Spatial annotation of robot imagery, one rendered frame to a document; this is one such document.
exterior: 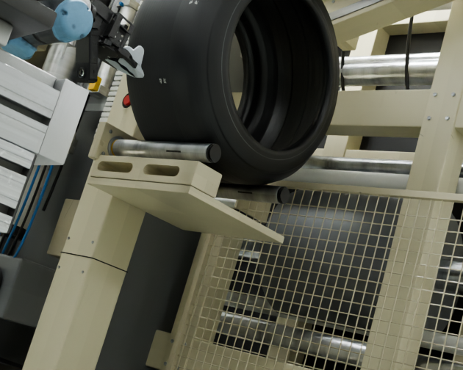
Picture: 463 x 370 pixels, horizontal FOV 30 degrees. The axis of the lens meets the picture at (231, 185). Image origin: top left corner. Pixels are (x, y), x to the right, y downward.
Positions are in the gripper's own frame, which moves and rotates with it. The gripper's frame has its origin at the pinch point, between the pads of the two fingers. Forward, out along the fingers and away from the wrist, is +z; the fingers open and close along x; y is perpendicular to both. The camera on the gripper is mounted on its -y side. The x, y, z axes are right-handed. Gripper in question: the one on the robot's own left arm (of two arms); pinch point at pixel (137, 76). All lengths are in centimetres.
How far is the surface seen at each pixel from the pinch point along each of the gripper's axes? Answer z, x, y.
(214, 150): 19.4, -12.2, -7.8
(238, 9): 9.1, -12.3, 24.0
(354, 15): 57, -4, 58
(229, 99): 17.4, -12.3, 4.7
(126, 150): 18.1, 16.0, -9.7
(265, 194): 45.6, -7.7, -5.8
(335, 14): 57, 2, 58
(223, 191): 45.8, 6.7, -6.1
